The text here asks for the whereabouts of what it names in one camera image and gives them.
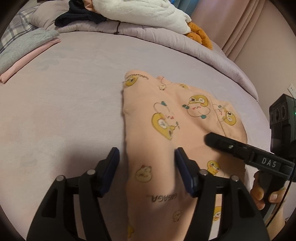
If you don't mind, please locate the lavender quilt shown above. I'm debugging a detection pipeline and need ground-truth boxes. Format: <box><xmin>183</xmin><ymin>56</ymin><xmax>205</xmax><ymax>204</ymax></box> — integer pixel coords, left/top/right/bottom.
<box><xmin>30</xmin><ymin>5</ymin><xmax>259</xmax><ymax>102</ymax></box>

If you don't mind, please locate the folded pink garment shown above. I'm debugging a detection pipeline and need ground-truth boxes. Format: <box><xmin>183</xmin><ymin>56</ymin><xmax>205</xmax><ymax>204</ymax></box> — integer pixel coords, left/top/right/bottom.
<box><xmin>0</xmin><ymin>37</ymin><xmax>62</xmax><ymax>84</ymax></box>

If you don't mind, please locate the folded grey garment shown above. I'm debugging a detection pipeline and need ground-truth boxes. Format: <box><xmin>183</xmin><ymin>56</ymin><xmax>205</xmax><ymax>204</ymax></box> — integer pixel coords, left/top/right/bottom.
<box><xmin>0</xmin><ymin>28</ymin><xmax>60</xmax><ymax>73</ymax></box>

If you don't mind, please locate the dark navy garment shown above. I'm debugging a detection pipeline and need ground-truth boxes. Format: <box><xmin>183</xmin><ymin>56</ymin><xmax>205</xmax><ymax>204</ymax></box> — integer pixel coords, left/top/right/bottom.
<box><xmin>55</xmin><ymin>0</ymin><xmax>109</xmax><ymax>27</ymax></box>

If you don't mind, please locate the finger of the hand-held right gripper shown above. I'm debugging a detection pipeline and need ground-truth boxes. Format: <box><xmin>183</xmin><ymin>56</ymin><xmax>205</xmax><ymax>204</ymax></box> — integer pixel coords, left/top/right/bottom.
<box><xmin>205</xmin><ymin>132</ymin><xmax>255</xmax><ymax>164</ymax></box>

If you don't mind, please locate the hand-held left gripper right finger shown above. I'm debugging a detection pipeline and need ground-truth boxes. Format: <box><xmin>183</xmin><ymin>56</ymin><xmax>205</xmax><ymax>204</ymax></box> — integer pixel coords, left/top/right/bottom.
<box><xmin>174</xmin><ymin>147</ymin><xmax>270</xmax><ymax>241</ymax></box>

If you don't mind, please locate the grey plaid blanket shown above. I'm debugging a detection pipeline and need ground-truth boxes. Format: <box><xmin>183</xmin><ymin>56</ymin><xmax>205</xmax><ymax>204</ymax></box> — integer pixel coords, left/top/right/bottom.
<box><xmin>0</xmin><ymin>9</ymin><xmax>38</xmax><ymax>55</ymax></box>

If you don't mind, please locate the crumpled pink garment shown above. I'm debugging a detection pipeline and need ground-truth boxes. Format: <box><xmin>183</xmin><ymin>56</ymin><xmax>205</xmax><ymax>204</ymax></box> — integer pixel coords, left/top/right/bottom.
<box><xmin>83</xmin><ymin>0</ymin><xmax>96</xmax><ymax>12</ymax></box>

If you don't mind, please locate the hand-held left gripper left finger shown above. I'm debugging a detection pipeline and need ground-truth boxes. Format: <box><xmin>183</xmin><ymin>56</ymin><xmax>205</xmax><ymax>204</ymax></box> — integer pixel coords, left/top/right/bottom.
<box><xmin>26</xmin><ymin>147</ymin><xmax>121</xmax><ymax>241</ymax></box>

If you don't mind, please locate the person's right hand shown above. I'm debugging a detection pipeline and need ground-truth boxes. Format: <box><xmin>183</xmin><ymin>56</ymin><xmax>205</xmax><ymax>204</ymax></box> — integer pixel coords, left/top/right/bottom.
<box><xmin>250</xmin><ymin>172</ymin><xmax>287</xmax><ymax>234</ymax></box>

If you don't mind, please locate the teal curtain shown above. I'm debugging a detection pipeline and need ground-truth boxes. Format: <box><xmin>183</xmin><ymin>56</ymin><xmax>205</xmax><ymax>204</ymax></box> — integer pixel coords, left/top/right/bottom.
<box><xmin>171</xmin><ymin>0</ymin><xmax>192</xmax><ymax>14</ymax></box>

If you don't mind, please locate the pink curtain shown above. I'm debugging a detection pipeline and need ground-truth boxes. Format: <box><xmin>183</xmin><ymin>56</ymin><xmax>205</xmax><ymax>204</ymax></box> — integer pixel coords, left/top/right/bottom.
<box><xmin>192</xmin><ymin>0</ymin><xmax>296</xmax><ymax>63</ymax></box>

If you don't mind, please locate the white plush goose toy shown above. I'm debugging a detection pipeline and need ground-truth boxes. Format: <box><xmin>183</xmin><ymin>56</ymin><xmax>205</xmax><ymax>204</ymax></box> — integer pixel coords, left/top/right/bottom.
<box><xmin>92</xmin><ymin>0</ymin><xmax>213</xmax><ymax>50</ymax></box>

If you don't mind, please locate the peach printed long-sleeve shirt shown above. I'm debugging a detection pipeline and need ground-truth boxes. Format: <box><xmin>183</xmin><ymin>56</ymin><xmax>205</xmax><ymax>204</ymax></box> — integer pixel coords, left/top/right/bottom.
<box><xmin>121</xmin><ymin>69</ymin><xmax>248</xmax><ymax>241</ymax></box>

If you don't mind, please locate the lavender bed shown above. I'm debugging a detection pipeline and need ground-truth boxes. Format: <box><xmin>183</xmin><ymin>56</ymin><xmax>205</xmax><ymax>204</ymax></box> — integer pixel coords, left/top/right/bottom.
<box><xmin>0</xmin><ymin>30</ymin><xmax>273</xmax><ymax>241</ymax></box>

